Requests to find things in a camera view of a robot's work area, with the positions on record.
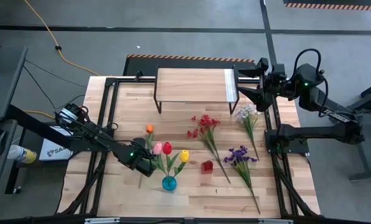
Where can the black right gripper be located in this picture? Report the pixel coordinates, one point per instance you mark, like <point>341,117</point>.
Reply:
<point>273,82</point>

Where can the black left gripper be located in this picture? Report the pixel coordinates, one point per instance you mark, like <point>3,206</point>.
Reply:
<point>144,165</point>

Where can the pink artificial tulip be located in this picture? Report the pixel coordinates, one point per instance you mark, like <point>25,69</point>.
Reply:
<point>157,148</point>

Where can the red artificial tulip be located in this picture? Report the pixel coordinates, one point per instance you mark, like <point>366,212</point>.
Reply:
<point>167,148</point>

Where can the blue textured glass vase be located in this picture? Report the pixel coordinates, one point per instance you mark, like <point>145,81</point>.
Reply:
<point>169,183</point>

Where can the white artificial flower bunch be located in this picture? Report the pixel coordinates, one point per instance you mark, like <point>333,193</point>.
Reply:
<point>247,113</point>

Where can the yellow artificial tulip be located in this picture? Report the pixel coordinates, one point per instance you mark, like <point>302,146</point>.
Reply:
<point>184,155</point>

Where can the red ribbed glass vase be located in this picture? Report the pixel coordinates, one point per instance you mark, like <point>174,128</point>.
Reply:
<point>207,167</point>

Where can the red artificial flower bunch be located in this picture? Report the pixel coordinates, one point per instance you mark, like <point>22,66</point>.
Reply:
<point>207,121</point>

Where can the purple artificial flower bunch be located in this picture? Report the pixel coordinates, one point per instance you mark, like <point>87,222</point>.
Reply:
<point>238,155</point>

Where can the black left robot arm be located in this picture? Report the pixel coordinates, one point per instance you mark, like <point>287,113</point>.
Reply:
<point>101,141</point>

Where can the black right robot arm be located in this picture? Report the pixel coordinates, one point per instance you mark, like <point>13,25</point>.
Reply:
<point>322,132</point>

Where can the wooden shelf with black legs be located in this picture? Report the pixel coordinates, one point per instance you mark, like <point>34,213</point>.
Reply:
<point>191,85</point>

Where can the white printed cardboard box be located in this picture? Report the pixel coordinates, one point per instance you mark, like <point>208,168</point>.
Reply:
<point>51,152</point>

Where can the black hazard-striped floor mat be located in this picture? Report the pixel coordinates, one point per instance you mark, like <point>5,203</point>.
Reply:
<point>141,67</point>
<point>328,6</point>

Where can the black diagonal beam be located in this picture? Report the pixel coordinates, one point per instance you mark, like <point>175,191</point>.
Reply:
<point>33,124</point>

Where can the white and yellow bottle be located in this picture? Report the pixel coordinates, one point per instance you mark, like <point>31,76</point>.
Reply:
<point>20,154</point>

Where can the grey metal stand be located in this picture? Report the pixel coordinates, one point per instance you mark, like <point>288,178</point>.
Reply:
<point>367,161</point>

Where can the grey side desk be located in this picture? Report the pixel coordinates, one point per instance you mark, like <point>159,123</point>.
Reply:
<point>5,87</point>

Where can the silver metal bracket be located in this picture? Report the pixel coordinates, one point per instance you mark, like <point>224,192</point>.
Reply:
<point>101,220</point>
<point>275,221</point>

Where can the black metal table frame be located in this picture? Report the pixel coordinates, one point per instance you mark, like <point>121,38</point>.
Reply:
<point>129,80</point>

